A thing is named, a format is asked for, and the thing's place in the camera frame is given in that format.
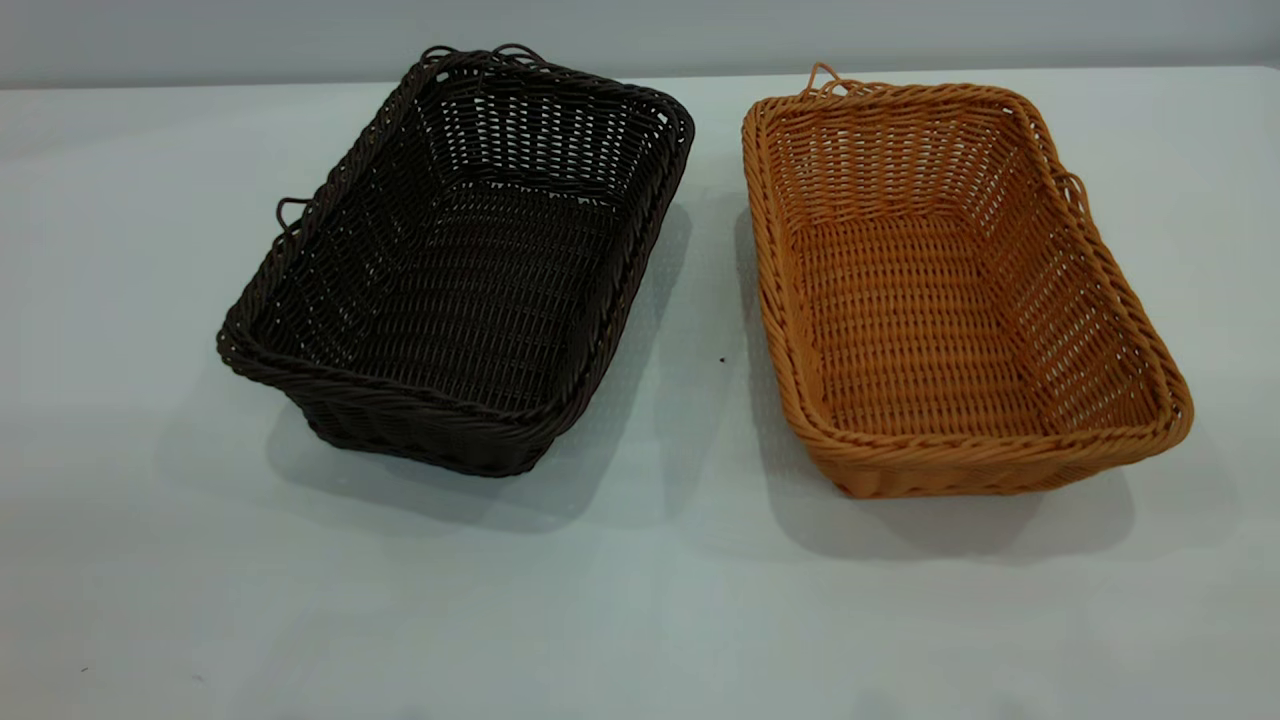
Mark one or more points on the orange wicker basket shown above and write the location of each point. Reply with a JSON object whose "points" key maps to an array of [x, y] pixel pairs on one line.
{"points": [[930, 330]]}

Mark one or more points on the black wicker basket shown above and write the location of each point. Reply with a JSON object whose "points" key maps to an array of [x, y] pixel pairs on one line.
{"points": [[470, 300]]}

